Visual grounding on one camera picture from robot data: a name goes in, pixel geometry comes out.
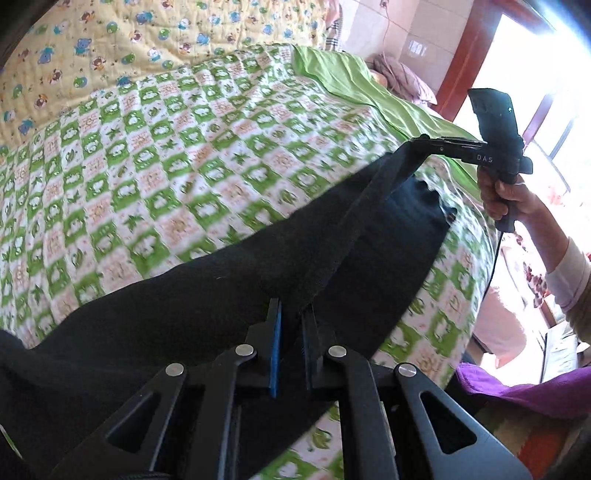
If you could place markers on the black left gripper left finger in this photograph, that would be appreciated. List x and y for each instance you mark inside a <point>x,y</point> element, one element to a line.
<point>195,413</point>

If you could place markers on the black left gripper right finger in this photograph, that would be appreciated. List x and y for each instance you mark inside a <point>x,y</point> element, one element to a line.
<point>397,423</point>

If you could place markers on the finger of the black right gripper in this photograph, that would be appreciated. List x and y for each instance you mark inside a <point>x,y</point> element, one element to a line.
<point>447,140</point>
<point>462,152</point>

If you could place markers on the black pants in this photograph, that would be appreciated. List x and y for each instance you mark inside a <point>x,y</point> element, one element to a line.
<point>355,257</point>

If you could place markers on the right forearm in cream sleeve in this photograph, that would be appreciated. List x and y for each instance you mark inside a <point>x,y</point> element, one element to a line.
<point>567,268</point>

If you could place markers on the person's right hand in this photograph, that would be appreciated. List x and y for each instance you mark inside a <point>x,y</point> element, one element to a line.
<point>498,196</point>

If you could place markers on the pink crumpled cloth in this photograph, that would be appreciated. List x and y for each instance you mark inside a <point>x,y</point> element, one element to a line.
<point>400,80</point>

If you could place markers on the green pillow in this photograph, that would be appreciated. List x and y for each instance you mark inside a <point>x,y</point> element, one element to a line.
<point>354,120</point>

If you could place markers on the purple cloth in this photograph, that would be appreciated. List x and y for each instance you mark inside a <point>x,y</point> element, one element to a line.
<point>566,396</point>

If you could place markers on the green white checkered bedsheet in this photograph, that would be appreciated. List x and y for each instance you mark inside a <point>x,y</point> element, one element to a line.
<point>154,173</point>

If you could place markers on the yellow cartoon print quilt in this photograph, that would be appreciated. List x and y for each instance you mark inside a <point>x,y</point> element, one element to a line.
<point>79,47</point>

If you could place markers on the red wooden door frame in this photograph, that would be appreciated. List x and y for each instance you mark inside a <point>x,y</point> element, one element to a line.
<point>474,46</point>

